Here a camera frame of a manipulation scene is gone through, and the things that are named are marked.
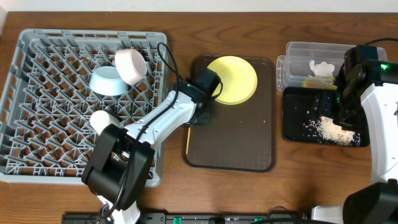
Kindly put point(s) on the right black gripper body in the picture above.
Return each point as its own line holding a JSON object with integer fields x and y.
{"x": 349, "y": 113}

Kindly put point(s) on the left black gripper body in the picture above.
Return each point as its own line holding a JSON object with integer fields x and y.
{"x": 201, "y": 117}

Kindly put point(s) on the wooden chopstick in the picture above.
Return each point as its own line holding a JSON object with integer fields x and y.
{"x": 188, "y": 140}

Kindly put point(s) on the green orange snack wrapper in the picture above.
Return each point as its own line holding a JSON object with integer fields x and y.
{"x": 320, "y": 83}

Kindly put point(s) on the white paper napkin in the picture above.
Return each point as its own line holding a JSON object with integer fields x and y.
{"x": 322, "y": 70}

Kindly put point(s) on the yellow round plate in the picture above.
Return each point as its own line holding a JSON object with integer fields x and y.
{"x": 238, "y": 77}

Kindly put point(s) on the white pink bowl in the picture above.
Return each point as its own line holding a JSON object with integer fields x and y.
{"x": 130, "y": 65}

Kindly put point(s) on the light blue saucer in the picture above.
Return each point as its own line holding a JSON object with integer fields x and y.
{"x": 107, "y": 81}

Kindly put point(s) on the white small cup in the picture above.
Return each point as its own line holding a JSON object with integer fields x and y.
{"x": 99, "y": 120}

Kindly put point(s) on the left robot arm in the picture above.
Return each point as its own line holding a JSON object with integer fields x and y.
{"x": 118, "y": 167}

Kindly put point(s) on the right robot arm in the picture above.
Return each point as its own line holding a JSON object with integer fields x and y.
{"x": 371, "y": 86}

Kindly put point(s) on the black plastic waste tray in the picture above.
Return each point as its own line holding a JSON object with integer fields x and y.
{"x": 298, "y": 108}

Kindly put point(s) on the clear plastic waste bin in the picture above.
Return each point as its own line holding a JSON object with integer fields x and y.
{"x": 293, "y": 67}

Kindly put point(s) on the spilled rice pile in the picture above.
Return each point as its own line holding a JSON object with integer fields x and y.
{"x": 323, "y": 130}

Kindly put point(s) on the dark brown serving tray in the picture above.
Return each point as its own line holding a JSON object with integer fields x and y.
{"x": 239, "y": 137}

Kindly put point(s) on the grey plastic dish rack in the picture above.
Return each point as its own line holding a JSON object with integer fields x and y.
{"x": 46, "y": 103}

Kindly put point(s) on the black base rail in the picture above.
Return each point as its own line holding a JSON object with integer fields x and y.
{"x": 189, "y": 218}

